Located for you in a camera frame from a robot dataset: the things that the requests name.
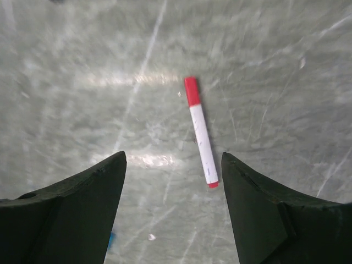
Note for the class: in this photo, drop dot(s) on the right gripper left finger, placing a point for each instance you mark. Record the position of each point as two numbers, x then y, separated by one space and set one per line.
67 222

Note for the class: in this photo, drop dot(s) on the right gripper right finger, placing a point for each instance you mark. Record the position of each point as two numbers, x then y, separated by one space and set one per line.
273 223

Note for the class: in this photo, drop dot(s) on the blue pen cap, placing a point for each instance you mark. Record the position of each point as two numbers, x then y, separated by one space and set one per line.
111 240

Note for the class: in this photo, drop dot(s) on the white pen red tip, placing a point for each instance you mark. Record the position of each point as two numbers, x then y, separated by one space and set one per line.
204 146

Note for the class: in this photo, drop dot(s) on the red pen cap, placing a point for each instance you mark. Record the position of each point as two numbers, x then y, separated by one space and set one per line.
192 91

